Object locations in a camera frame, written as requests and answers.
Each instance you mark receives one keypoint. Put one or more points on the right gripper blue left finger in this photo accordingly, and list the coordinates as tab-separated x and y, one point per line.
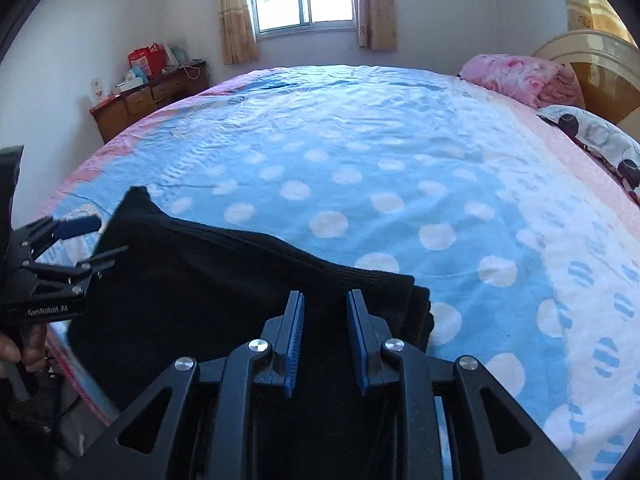
198	420

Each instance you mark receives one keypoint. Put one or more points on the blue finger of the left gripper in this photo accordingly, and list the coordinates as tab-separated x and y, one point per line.
81	271
43	233

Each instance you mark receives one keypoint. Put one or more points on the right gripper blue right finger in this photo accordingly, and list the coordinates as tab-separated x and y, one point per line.
445	417

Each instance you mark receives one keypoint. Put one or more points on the black pants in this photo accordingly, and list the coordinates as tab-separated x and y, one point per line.
179	288

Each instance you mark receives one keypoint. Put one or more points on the person's left hand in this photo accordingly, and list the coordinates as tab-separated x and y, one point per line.
32	353

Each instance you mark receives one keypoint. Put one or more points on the red plaid mattress sheet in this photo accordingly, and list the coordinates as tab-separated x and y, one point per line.
76	374

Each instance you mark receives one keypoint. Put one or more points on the brown wooden desk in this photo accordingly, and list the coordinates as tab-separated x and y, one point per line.
117	113

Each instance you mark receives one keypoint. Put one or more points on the white floral box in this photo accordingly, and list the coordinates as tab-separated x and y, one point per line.
100	91

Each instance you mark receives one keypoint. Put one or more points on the white tissue box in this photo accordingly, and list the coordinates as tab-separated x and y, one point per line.
131	81

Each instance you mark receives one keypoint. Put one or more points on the red gift bag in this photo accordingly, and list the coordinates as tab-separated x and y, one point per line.
152	60

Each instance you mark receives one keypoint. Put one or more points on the blue pink patterned bedspread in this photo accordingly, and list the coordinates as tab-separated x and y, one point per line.
530	249

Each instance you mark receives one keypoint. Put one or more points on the left beige curtain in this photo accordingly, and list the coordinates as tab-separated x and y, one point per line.
238	39

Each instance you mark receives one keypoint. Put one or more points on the beige curtain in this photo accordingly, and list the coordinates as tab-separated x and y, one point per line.
238	39
376	25

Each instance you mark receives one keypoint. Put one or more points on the white dotted pillow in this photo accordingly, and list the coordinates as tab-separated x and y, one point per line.
603	140

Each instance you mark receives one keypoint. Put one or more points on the pink floral folded blanket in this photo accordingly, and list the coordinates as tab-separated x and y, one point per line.
534	82

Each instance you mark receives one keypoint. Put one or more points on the cream wooden headboard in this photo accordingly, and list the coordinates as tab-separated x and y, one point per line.
607	69

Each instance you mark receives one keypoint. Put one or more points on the right beige curtain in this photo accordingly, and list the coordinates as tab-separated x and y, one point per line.
376	25

